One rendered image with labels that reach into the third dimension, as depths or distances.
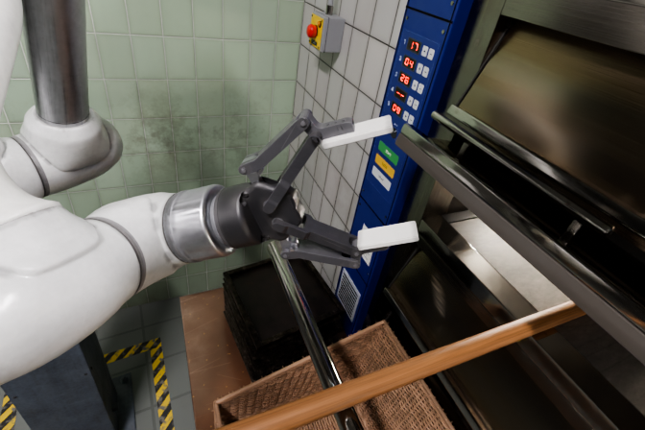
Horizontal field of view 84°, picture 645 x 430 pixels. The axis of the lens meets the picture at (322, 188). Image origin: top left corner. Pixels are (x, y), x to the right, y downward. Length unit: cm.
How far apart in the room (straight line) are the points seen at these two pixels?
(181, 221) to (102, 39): 107
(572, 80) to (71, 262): 66
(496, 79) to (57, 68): 83
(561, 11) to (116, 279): 67
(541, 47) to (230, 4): 104
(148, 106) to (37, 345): 122
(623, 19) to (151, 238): 63
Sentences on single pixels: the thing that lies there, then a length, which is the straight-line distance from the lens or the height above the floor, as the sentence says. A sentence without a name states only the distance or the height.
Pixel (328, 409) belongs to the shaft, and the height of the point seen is 120.
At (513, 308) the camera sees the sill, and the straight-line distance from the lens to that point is 79.
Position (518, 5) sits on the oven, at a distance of 72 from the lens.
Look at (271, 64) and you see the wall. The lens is 152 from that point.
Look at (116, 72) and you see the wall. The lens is 147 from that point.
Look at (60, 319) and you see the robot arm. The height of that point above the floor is 141.
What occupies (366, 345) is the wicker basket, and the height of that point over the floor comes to 76.
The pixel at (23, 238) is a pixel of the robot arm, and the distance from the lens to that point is 37.
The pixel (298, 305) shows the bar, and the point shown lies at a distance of 64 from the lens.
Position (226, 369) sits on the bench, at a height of 58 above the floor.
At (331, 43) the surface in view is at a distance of 119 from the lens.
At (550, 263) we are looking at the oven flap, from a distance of 51.
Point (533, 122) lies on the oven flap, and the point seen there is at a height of 150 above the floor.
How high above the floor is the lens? 169
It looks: 34 degrees down
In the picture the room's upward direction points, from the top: 10 degrees clockwise
